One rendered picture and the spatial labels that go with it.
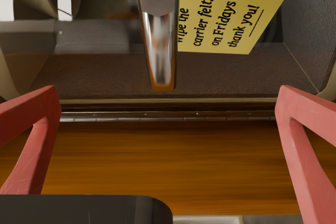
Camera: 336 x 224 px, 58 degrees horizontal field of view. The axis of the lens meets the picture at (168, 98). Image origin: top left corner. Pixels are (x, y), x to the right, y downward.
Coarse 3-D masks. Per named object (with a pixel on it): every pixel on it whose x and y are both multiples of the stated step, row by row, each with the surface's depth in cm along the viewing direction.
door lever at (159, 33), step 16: (144, 0) 10; (160, 0) 10; (176, 0) 11; (144, 16) 12; (160, 16) 11; (176, 16) 12; (144, 32) 13; (160, 32) 12; (176, 32) 13; (144, 48) 14; (160, 48) 14; (176, 48) 14; (160, 64) 15; (176, 64) 16; (160, 80) 16
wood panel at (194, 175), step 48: (96, 144) 41; (144, 144) 41; (192, 144) 41; (240, 144) 41; (48, 192) 35; (96, 192) 35; (144, 192) 35; (192, 192) 35; (240, 192) 35; (288, 192) 34
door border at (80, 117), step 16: (64, 112) 35; (80, 112) 35; (96, 112) 35; (112, 112) 35; (128, 112) 35; (144, 112) 35; (160, 112) 35; (176, 112) 35; (192, 112) 35; (208, 112) 35; (224, 112) 35; (240, 112) 35; (256, 112) 35; (272, 112) 35
